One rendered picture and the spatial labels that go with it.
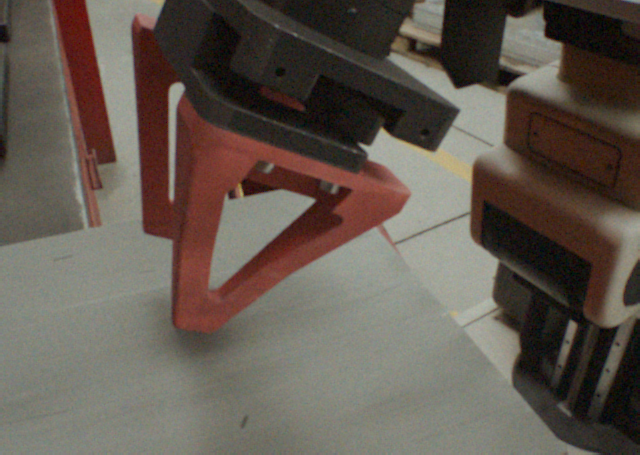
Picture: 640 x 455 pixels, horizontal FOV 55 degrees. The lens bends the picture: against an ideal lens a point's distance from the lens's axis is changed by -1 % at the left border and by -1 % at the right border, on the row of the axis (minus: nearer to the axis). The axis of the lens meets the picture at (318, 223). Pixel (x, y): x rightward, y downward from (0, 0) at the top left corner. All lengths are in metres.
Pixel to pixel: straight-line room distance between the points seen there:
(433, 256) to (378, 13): 1.81
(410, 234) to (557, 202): 1.35
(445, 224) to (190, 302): 1.96
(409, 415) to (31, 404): 0.12
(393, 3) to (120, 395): 0.15
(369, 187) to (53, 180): 0.48
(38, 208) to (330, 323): 0.39
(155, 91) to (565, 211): 0.58
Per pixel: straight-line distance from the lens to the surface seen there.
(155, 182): 0.23
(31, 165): 0.66
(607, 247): 0.72
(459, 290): 1.86
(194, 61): 0.16
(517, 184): 0.77
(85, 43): 2.42
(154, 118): 0.22
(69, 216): 0.56
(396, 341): 0.23
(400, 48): 3.67
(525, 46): 3.23
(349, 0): 0.17
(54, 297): 0.27
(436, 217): 2.16
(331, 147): 0.16
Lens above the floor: 1.16
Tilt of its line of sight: 34 degrees down
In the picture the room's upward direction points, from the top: straight up
